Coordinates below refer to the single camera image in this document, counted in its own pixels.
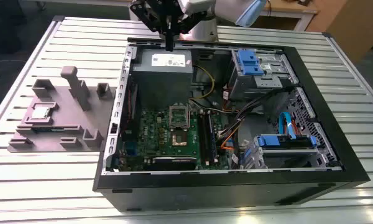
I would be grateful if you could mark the CPU socket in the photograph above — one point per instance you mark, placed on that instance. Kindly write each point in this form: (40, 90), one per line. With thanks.
(179, 139)

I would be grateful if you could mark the blue drive latch bracket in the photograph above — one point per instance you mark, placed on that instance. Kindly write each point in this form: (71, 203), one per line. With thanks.
(248, 63)

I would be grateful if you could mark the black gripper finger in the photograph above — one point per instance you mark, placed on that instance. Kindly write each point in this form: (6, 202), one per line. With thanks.
(190, 26)
(144, 16)

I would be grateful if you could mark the grey power supply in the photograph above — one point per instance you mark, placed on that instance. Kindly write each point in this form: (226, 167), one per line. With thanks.
(162, 79)

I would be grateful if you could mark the metal drive cage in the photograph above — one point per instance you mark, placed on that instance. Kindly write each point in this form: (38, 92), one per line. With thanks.
(252, 88)

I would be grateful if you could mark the black graphics card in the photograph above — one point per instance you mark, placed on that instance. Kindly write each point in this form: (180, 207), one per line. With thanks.
(174, 163)

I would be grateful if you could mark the hard disk in blue carrier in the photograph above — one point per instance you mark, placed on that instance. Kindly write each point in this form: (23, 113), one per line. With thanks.
(268, 141)

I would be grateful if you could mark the wooden cabinet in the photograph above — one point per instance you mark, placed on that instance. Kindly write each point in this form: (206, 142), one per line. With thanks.
(355, 23)

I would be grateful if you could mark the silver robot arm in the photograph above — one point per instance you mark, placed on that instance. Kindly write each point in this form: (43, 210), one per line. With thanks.
(206, 30)

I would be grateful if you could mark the green motherboard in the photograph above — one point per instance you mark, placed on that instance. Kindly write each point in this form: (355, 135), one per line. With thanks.
(152, 144)

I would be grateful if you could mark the grey printed parts rack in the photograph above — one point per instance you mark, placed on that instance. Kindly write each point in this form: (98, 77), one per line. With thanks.
(66, 116)

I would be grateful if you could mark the green RAM stick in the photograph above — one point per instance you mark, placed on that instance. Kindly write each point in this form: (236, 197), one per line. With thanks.
(50, 129)

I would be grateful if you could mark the metal disk bay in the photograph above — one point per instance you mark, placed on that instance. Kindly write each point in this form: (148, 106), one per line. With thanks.
(290, 151)

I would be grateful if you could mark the silver CPU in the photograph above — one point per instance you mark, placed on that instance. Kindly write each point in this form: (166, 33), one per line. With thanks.
(42, 113)

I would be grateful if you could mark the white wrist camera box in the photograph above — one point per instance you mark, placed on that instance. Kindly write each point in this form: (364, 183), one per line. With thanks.
(199, 5)

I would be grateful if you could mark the black RAM slot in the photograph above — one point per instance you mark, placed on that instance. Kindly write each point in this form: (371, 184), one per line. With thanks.
(212, 135)
(202, 135)

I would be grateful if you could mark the black PC case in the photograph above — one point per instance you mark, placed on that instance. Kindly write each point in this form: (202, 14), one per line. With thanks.
(206, 193)

